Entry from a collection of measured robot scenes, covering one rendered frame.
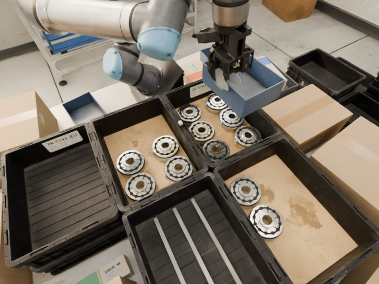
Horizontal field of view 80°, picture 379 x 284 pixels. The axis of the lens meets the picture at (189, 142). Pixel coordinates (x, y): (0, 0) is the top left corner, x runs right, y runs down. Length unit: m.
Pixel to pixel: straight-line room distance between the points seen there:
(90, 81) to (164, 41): 2.30
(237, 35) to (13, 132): 0.89
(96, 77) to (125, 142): 1.86
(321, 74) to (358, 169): 1.15
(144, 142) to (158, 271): 0.46
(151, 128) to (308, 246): 0.69
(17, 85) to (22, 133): 2.03
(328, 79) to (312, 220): 1.28
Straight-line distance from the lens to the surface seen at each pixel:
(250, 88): 0.77
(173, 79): 1.06
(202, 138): 0.88
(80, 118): 1.30
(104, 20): 0.54
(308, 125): 1.02
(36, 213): 0.94
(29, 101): 1.19
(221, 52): 0.57
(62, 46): 2.65
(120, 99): 1.32
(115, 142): 0.96
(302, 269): 0.80
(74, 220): 0.87
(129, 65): 1.05
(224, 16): 0.51
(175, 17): 0.47
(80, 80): 2.79
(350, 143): 0.98
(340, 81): 1.96
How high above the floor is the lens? 1.57
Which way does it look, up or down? 54 degrees down
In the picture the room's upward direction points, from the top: 3 degrees counter-clockwise
